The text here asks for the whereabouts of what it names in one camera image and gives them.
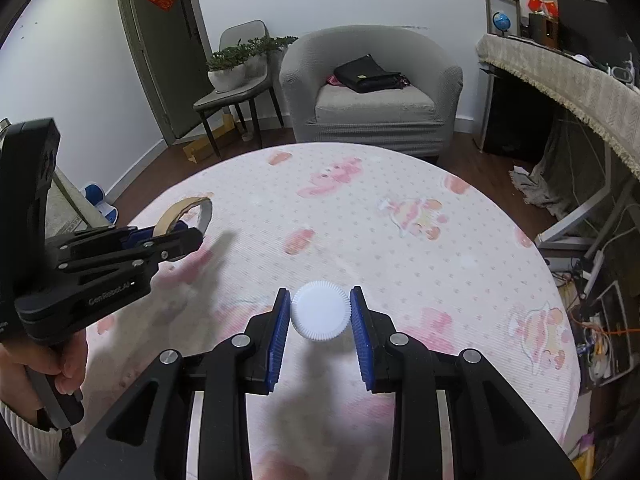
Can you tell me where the white ribbed cap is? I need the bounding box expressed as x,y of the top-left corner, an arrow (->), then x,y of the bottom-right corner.
291,281 -> 351,343

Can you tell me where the black cabinet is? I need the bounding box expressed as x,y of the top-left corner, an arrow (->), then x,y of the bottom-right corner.
477,67 -> 556,163

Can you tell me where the tangle of cables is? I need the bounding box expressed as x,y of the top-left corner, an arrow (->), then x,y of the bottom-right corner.
550,255 -> 640,386

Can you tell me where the person's left hand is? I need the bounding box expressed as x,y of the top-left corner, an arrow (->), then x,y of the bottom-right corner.
0,332 -> 87,396

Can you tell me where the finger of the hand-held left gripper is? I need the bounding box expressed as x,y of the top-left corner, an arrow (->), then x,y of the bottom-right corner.
55,229 -> 204,288
47,227 -> 151,260

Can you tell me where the flat cardboard piece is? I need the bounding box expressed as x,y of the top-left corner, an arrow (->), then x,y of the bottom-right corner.
182,114 -> 236,164

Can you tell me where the black monitor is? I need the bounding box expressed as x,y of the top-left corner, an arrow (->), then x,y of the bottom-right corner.
556,0 -> 631,61

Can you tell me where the white desk frame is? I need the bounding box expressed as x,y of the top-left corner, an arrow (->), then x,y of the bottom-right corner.
535,160 -> 640,251

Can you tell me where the grey chair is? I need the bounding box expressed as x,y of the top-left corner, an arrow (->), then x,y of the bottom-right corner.
193,20 -> 286,161

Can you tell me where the white power strip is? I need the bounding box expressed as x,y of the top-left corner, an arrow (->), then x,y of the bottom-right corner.
580,250 -> 606,301

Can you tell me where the yellow packet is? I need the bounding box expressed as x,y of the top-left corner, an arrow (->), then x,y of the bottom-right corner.
570,432 -> 598,471

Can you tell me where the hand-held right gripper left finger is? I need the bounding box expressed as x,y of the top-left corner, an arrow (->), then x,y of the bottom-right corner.
57,287 -> 292,480

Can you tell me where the grey hanging cloth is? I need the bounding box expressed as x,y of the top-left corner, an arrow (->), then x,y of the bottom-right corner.
510,120 -> 611,221

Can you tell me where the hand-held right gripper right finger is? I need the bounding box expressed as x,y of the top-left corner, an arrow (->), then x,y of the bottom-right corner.
349,286 -> 571,480

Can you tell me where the person's left forearm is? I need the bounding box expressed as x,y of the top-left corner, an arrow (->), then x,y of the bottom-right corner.
0,400 -> 61,480

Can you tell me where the beige fringed desk cloth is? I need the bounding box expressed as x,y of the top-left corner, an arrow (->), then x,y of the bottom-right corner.
475,32 -> 640,181

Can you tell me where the black bag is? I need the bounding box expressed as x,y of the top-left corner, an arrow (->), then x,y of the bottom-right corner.
332,54 -> 408,94

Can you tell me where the picture frame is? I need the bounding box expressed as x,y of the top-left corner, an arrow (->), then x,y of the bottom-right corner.
484,0 -> 521,38

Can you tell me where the pink printed tablecloth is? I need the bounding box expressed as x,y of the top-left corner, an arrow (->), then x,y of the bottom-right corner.
82,142 -> 583,480

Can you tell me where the potted green plant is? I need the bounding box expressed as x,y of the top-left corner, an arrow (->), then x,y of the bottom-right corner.
206,35 -> 299,93

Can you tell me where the grey armchair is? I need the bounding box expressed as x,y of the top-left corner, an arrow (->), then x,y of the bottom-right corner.
279,25 -> 463,163

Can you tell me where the cardboard tape ring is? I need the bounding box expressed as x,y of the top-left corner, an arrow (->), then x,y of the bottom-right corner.
152,196 -> 214,241

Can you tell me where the beige patterned cloth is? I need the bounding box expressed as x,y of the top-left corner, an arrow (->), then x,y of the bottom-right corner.
42,167 -> 101,238

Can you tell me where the dark brown box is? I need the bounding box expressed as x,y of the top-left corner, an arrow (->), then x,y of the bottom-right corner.
527,12 -> 558,48

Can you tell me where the orange cable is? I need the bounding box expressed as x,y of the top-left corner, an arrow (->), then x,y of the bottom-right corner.
575,310 -> 640,341

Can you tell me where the grey-green door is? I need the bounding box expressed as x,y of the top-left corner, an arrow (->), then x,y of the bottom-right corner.
114,0 -> 213,147

